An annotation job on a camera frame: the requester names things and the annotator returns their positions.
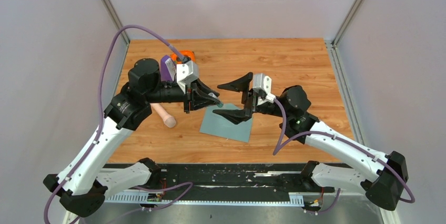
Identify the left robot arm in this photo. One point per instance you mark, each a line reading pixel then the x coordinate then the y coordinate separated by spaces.
pixel 80 187

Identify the purple stand with device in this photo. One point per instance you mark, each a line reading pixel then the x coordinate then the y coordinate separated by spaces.
pixel 168 69

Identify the aluminium frame rail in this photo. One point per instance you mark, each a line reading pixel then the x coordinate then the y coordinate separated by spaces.
pixel 135 206

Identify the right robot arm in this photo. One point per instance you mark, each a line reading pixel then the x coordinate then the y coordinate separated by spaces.
pixel 381 177

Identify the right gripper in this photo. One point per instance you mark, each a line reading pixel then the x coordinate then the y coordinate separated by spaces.
pixel 249 98

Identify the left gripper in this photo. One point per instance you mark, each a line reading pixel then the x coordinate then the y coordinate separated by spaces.
pixel 193 94

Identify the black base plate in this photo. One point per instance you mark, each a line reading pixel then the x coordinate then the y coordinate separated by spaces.
pixel 235 182

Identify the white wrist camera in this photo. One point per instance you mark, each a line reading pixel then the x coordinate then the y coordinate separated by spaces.
pixel 261 85
pixel 186 73

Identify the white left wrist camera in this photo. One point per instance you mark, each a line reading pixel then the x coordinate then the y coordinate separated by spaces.
pixel 186 73

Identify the grey-green envelope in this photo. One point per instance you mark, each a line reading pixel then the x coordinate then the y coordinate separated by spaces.
pixel 216 125

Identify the pink toy microphone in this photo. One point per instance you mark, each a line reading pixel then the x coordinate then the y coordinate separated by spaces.
pixel 167 118

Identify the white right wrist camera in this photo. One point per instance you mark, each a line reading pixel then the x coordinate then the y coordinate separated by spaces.
pixel 261 85

